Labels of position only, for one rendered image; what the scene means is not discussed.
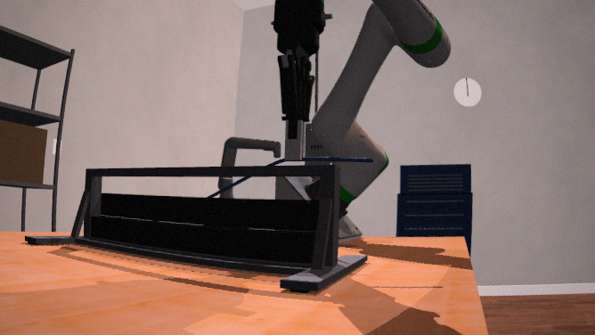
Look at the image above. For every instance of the blue cable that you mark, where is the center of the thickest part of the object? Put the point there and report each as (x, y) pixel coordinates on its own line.
(282, 160)

